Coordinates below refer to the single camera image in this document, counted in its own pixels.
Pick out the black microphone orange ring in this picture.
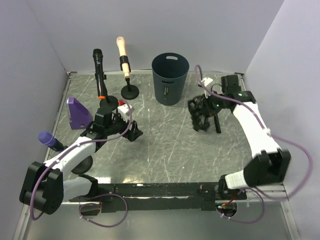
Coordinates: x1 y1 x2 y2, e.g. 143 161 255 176
92 48 105 100

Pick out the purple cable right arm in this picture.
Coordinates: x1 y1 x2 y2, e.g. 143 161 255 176
194 64 314 201

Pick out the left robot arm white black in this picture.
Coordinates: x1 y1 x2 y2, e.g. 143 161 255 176
19 103 143 215

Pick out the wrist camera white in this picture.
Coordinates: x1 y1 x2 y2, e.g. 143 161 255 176
117 100 135 119
198 77 214 90

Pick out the black stand of pink microphone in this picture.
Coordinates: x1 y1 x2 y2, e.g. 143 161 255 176
118 56 140 100

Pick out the pink beige microphone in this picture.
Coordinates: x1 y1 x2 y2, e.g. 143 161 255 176
116 36 131 79

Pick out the purple microphone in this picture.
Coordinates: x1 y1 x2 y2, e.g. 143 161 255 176
37 131 65 153

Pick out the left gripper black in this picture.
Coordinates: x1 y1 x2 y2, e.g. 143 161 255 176
105 111 143 141

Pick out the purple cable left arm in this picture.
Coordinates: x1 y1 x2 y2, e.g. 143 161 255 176
29 99 133 221

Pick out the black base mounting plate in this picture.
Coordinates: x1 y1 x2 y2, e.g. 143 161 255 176
71 182 247 213

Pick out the purple wedge shaped box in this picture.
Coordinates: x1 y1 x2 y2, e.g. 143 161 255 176
66 97 93 130

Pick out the black bar on table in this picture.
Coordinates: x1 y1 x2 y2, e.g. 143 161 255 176
213 114 222 134

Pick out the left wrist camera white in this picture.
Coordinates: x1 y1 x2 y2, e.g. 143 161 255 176
117 100 135 119

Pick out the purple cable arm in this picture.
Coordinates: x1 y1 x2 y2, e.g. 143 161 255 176
194 64 314 201
29 99 133 221

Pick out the aluminium front rail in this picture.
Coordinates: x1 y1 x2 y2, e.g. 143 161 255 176
23 183 290 206

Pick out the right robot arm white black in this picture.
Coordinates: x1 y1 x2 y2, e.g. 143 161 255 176
201 74 291 199

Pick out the dark blue trash bin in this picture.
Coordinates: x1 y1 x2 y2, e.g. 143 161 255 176
151 52 190 106

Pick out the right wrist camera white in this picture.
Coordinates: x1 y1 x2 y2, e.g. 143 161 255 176
198 77 214 90

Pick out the black plastic trash bag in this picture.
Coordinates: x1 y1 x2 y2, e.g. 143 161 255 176
187 94 210 132

